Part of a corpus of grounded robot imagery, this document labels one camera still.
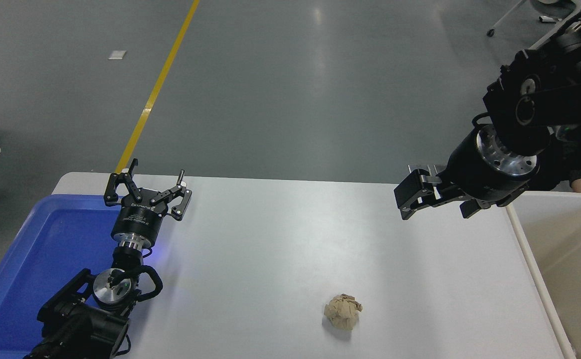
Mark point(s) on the white wheeled office chair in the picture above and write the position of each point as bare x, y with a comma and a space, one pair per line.
554, 6

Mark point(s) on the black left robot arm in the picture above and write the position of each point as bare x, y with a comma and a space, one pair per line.
78, 319

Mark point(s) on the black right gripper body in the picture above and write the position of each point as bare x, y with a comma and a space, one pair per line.
462, 169

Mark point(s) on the metal floor plate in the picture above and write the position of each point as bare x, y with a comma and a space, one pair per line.
415, 168
439, 168

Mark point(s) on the blue plastic tray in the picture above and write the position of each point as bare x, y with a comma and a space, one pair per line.
36, 259

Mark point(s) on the large pale bin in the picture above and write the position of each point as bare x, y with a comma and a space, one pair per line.
569, 259

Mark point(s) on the tan paper ball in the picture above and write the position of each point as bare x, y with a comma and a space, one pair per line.
342, 311

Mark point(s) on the yellow floor tape line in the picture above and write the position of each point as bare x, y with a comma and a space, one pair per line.
158, 85

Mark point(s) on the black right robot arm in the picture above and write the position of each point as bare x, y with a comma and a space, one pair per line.
544, 94

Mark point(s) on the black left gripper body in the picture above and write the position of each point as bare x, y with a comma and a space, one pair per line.
138, 222

